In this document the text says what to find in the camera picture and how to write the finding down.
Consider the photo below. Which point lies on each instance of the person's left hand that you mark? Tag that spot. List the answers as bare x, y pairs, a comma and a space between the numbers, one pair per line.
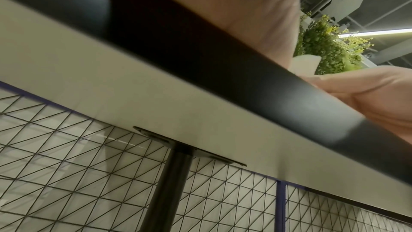
241, 1

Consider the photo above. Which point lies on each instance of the bright ceiling light strip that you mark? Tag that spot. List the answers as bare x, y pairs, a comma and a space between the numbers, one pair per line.
379, 32

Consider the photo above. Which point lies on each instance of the green leafy plant wall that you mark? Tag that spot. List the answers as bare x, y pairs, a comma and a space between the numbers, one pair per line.
328, 47

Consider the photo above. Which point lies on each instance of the white paper sugar packet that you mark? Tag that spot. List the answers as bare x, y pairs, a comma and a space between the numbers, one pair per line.
305, 64

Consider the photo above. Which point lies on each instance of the black table base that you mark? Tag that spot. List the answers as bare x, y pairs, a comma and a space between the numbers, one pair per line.
225, 60

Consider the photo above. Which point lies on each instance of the person's right hand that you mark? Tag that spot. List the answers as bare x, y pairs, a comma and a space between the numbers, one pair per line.
379, 93

